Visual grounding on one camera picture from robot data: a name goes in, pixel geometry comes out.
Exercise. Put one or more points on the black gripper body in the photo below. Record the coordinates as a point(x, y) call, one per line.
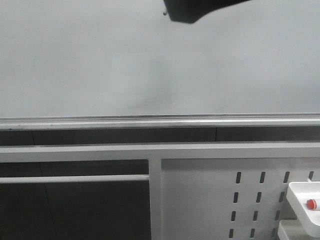
point(190, 11)

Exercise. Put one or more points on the white metal pegboard stand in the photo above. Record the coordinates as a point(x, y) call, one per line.
point(211, 191)

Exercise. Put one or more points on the white plastic marker tray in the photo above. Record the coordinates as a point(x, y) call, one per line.
point(298, 193)

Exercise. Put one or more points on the red capped white marker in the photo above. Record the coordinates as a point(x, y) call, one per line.
point(313, 204)

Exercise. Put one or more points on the lower white plastic tray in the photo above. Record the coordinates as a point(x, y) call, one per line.
point(291, 229)

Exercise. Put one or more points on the white whiteboard with aluminium frame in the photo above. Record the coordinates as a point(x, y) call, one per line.
point(68, 64)

